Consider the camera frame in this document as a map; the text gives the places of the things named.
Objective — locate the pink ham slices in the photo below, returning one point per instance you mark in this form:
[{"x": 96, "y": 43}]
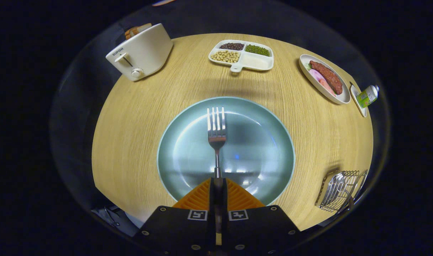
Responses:
[{"x": 319, "y": 80}]

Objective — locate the silver bottle green label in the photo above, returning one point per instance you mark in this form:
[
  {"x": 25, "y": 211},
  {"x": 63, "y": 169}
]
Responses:
[{"x": 367, "y": 96}]

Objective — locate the brown steak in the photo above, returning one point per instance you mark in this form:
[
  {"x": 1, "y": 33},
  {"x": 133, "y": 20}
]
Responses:
[{"x": 328, "y": 76}]

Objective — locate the pile of yellow soybeans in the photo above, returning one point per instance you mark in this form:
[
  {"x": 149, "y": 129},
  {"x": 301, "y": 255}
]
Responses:
[{"x": 226, "y": 56}]

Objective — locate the grey metal equipment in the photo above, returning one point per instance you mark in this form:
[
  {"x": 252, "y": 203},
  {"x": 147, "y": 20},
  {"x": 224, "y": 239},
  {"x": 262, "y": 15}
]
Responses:
[{"x": 120, "y": 220}]

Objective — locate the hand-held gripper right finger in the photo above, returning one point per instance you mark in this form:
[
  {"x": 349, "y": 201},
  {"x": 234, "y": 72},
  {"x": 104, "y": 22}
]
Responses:
[{"x": 225, "y": 202}]

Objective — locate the green lettuce leaf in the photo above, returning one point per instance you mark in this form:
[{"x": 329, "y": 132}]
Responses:
[{"x": 308, "y": 66}]

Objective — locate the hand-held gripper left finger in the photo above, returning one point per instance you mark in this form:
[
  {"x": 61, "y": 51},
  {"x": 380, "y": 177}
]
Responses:
[{"x": 212, "y": 202}]

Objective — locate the white square coaster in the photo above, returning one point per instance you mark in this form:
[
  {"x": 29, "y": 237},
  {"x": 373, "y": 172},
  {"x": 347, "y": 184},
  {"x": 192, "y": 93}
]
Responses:
[{"x": 358, "y": 105}]

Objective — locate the white divided dish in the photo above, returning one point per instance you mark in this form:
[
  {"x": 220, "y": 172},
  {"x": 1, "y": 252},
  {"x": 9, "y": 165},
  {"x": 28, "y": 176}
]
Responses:
[{"x": 255, "y": 62}]

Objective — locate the pile of green beans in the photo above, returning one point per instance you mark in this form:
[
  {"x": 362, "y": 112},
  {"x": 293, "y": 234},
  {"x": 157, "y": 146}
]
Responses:
[{"x": 258, "y": 50}]

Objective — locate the pile of dark beans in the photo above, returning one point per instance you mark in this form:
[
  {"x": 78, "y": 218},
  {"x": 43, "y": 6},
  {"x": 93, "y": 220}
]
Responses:
[{"x": 232, "y": 46}]

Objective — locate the perforated metal basket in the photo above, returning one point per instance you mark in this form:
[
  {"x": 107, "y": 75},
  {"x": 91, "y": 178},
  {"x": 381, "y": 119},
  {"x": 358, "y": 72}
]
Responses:
[{"x": 356, "y": 185}]

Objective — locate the light blue plate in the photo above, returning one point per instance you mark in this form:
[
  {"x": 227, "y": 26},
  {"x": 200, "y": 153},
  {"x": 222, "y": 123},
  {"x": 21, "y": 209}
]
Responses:
[{"x": 259, "y": 149}]

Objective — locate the brown toasted bread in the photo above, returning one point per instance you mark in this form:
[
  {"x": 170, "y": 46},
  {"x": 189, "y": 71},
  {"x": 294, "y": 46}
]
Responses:
[{"x": 136, "y": 31}]

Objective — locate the beige round food plate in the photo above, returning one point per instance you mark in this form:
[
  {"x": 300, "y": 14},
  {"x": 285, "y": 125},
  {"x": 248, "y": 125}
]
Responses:
[{"x": 342, "y": 99}]

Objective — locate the white toaster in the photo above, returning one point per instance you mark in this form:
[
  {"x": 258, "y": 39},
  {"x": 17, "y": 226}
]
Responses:
[{"x": 145, "y": 53}]

